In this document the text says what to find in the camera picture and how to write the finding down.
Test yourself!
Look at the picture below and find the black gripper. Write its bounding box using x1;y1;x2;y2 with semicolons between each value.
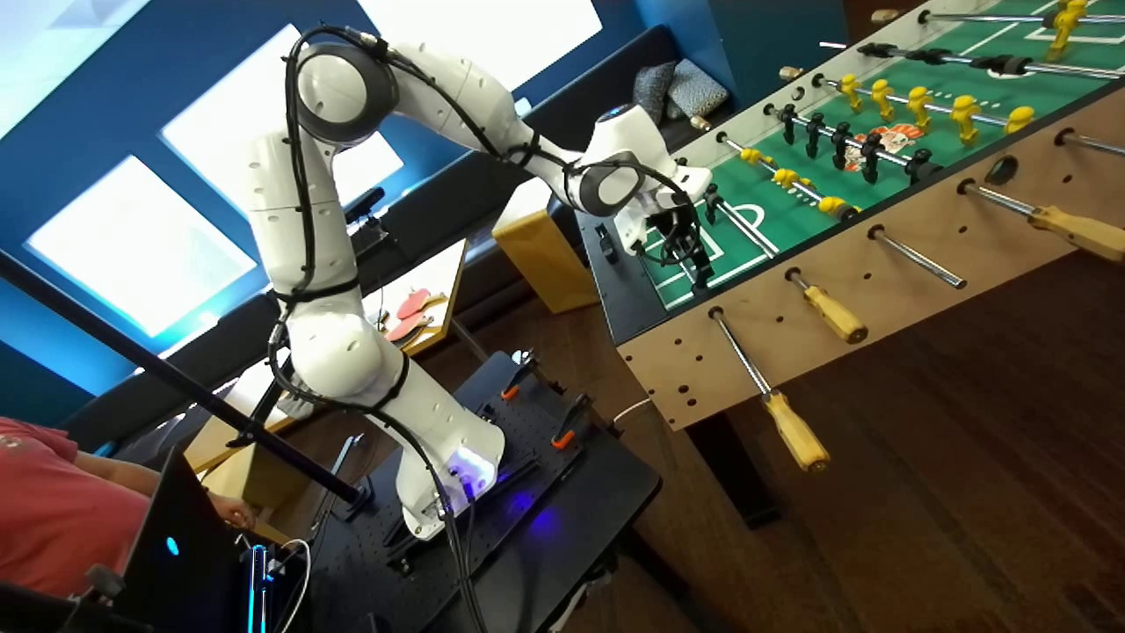
635;191;717;296

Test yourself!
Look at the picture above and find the three black player goalie rod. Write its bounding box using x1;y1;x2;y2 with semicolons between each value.
653;215;835;473

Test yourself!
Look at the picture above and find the bare person forearm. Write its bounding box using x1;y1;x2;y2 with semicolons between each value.
75;449;265;532

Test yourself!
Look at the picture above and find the wooden foosball table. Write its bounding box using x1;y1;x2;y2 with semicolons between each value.
572;0;1125;532

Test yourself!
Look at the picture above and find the two black player rod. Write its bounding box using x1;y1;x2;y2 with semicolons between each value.
689;173;874;349

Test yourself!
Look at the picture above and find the three yellow player rod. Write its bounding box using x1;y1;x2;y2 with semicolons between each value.
715;126;972;291

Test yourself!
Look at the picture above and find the five yellow player rod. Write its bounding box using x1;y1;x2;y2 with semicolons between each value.
808;69;1125;163

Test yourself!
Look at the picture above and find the five black player rod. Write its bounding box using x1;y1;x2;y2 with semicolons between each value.
765;98;1125;265

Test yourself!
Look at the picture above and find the yellow wooden box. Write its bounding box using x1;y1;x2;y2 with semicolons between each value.
489;173;603;315

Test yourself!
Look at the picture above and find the grey pillow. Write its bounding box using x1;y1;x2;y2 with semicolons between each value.
666;57;733;122
629;60;679;119

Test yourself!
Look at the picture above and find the dark sofa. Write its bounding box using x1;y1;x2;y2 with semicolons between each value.
55;26;736;449

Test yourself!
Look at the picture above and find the low light wooden table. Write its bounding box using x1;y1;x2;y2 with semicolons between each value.
362;237;471;362

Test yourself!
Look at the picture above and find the red paddle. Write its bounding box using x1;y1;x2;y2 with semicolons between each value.
390;283;448;346

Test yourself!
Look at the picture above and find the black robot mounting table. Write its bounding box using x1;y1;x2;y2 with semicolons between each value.
296;349;669;633

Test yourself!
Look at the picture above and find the bright window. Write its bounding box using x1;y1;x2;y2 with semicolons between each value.
356;0;610;98
22;152;265;346
156;20;408;252
0;0;156;139

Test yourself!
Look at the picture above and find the long black pole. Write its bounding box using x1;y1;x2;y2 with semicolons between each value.
0;245;381;512

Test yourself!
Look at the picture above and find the tan cardboard box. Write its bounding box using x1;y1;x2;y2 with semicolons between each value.
179;401;313;539

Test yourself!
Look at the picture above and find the black laptop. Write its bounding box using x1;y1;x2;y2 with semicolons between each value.
113;449;260;633

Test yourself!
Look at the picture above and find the person in red shirt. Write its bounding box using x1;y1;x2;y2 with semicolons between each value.
0;415;162;605

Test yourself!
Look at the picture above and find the white cable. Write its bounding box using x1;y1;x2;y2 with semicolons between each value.
610;389;660;429

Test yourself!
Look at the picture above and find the black base cable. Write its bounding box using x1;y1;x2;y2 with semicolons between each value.
369;407;491;633

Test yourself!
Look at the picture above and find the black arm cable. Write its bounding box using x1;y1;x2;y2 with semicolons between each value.
279;26;697;308

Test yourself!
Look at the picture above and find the cyan lit cable bundle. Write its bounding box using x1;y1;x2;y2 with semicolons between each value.
232;532;317;633

